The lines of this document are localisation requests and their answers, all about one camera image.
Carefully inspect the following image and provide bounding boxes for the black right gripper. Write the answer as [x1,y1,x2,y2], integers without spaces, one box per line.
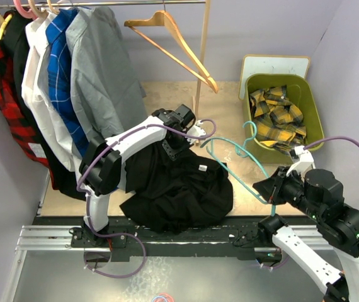
[253,165,324,220]

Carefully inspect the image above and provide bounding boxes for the teal plastic hanger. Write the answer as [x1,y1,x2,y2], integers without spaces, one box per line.
[197,118,270,206]

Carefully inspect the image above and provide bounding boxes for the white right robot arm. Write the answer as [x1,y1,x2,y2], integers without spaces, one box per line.
[253,166,359,301]

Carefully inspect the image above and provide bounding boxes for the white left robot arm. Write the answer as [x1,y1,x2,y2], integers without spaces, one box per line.
[77,105,206,247]

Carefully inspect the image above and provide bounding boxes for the yellow plaid shirt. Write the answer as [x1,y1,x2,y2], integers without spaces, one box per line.
[249,86,307,154]

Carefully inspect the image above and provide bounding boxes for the grey hanging shirt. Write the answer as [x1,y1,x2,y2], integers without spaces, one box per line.
[66,6,147,140]

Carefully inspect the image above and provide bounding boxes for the wooden hanger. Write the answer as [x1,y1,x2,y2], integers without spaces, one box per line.
[123,9,220,94]

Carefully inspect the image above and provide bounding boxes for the blue checked hanging shirt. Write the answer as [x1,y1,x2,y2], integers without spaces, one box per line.
[45,9,89,155]

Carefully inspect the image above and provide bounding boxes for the white hanging shirt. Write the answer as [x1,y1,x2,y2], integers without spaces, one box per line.
[21,13,79,173]

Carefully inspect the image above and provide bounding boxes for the light wooden hanger hook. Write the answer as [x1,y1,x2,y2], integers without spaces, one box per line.
[47,0,59,14]

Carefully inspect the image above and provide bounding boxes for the beige wooden hanger hook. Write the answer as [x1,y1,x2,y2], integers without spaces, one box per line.
[28,0,48,18]

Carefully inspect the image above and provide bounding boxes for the red black plaid shirt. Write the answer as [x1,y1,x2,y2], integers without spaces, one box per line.
[0,40,50,167]

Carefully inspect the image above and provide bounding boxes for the pink hanger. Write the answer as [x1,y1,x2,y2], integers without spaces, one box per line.
[13,0,37,20]

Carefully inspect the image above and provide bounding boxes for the yellow hanger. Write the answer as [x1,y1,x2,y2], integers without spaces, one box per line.
[0,13,13,40]

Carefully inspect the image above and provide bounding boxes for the olive green plastic bin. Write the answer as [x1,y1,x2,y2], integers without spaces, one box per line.
[242,74,324,164]

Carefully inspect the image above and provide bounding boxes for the white board behind bin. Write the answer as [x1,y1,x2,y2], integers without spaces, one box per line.
[239,54,311,100]

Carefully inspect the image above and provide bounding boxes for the red blue hangers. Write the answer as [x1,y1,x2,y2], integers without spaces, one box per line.
[151,293,174,302]

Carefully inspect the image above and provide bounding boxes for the black hanging garment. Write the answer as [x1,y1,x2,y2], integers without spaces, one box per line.
[3,11,85,201]

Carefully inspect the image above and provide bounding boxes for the wooden clothes rack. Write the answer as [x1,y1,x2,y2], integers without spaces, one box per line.
[0,1,219,115]

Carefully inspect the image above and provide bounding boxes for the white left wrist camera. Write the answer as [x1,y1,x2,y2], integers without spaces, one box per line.
[186,120,207,145]

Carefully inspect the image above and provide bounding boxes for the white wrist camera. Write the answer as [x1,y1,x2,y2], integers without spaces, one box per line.
[186,120,207,145]
[286,145,316,177]

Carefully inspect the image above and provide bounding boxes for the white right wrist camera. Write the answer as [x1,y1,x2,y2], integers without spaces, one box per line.
[286,145,316,177]

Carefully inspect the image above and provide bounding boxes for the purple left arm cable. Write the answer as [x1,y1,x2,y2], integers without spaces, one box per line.
[76,118,217,240]

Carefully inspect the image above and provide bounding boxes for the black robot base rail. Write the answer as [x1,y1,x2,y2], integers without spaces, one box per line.
[69,216,287,266]

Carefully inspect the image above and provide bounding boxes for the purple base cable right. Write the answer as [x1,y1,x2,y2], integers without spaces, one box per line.
[259,248,290,272]

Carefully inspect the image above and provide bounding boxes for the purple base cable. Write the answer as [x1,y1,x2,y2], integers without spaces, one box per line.
[259,248,290,272]
[83,232,147,279]

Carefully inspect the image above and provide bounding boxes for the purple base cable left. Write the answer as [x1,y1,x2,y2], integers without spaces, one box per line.
[83,232,147,279]

